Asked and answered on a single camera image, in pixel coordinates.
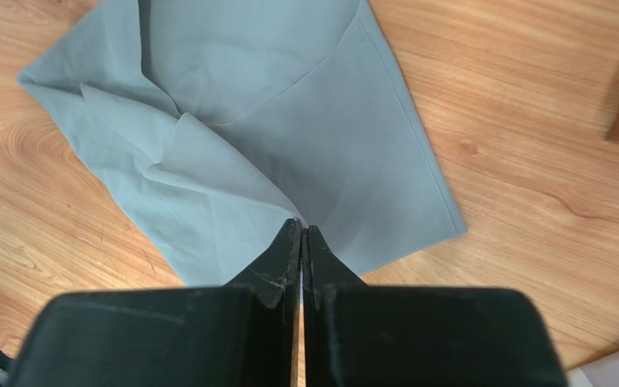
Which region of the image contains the grey underwear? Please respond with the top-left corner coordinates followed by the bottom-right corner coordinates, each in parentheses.
top-left (17, 1), bottom-right (467, 286)

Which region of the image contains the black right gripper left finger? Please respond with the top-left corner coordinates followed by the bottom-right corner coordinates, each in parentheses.
top-left (6, 219), bottom-right (301, 386)

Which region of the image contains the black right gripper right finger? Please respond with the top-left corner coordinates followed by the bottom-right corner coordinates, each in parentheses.
top-left (301, 226), bottom-right (567, 386)

